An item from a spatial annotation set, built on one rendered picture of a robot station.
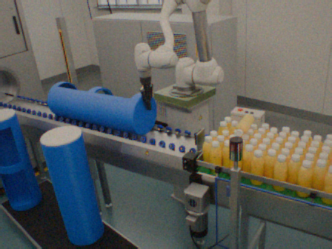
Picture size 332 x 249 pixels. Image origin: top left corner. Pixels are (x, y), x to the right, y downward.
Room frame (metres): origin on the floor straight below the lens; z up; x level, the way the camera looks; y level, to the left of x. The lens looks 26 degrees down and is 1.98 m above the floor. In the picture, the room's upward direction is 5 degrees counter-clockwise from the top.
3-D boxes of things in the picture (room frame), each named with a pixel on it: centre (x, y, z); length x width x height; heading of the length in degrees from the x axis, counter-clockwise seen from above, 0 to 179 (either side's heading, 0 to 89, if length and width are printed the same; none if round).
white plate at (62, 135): (1.95, 0.71, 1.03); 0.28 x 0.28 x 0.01
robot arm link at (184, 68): (2.49, -0.20, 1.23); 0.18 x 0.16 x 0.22; 54
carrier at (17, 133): (2.43, 1.37, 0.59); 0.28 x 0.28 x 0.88
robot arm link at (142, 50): (2.02, 0.09, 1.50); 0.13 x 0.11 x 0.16; 54
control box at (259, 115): (1.91, -0.54, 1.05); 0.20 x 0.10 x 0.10; 55
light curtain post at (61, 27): (2.91, 0.83, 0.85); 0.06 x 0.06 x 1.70; 55
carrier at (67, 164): (1.95, 0.71, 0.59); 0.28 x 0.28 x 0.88
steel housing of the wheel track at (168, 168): (2.39, 0.65, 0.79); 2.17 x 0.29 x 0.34; 55
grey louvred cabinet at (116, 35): (4.34, 0.02, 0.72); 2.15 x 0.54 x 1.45; 44
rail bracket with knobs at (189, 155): (1.60, -0.13, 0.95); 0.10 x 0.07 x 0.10; 145
